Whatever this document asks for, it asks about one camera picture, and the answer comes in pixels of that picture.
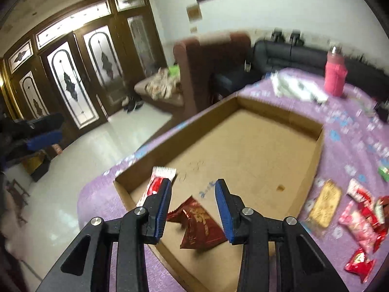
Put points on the gold snack packet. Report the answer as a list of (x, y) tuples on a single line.
[(323, 205)]

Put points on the dark shoes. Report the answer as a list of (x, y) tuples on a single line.
[(132, 103)]

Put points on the green bag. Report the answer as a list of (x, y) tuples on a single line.
[(173, 70)]

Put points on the purple floral tablecloth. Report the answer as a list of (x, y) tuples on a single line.
[(349, 146)]

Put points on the wooden glass-panel doors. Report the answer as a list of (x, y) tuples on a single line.
[(76, 76)]

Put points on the small red white snack packet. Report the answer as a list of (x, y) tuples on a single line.
[(358, 193)]

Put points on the pink cartoon snack packet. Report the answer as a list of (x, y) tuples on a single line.
[(358, 229)]

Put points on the green white snack packet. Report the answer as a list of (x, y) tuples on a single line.
[(384, 172)]

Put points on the brown armchair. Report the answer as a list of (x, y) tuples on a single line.
[(212, 67)]

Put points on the long red white snack packet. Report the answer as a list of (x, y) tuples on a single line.
[(156, 185)]

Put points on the dark red gold-print snack packet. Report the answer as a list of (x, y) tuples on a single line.
[(199, 223)]

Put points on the red cartoon-face snack packet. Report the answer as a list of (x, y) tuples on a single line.
[(360, 263)]

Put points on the black device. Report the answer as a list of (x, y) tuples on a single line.
[(277, 35), (294, 35)]

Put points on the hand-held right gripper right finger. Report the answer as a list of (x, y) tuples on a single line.
[(223, 214)]

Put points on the white paper sheets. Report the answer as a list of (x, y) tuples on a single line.
[(291, 86)]

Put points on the shallow cardboard box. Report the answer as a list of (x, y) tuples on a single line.
[(243, 155)]

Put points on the tan wall notice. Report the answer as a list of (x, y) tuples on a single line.
[(193, 12)]

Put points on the patterned blanket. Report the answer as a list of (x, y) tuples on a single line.
[(159, 83)]

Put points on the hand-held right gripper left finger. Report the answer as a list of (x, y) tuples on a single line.
[(162, 211)]

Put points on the pink sleeved bottle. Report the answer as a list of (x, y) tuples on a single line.
[(334, 76)]

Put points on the yellow black crate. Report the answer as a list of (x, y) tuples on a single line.
[(38, 167)]

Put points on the black leather sofa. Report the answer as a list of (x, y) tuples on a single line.
[(288, 57)]

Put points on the small black pouch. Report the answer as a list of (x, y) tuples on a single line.
[(383, 108)]

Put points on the red white patterned box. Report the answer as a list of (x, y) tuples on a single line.
[(56, 149)]

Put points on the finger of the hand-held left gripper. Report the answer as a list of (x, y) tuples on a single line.
[(44, 140), (45, 122)]

